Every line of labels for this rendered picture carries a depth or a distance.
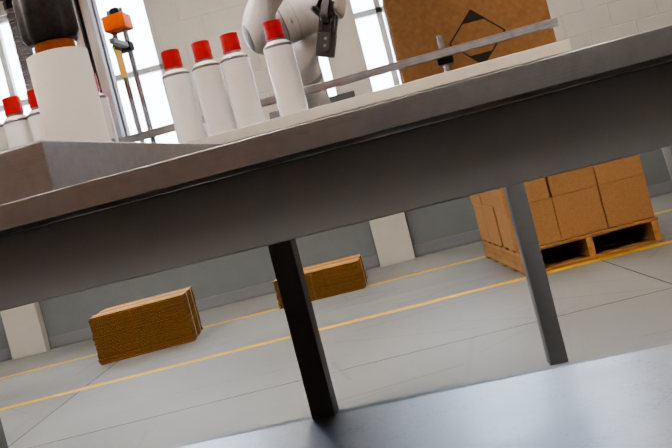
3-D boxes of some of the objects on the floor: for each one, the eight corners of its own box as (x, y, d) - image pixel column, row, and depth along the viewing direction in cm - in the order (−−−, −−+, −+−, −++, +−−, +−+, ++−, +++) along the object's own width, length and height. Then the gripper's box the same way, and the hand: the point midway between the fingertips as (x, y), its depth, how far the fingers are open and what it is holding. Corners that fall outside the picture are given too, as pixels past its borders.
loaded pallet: (665, 241, 466) (627, 86, 465) (523, 277, 466) (484, 123, 465) (597, 229, 586) (566, 106, 585) (483, 258, 586) (452, 135, 585)
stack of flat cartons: (98, 366, 541) (86, 319, 540) (115, 350, 594) (104, 308, 593) (195, 340, 544) (183, 294, 544) (203, 327, 597) (192, 285, 596)
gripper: (351, -60, 135) (340, 53, 136) (361, -39, 150) (351, 63, 151) (306, -63, 136) (295, 49, 138) (321, -42, 151) (311, 59, 152)
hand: (326, 45), depth 144 cm, fingers closed
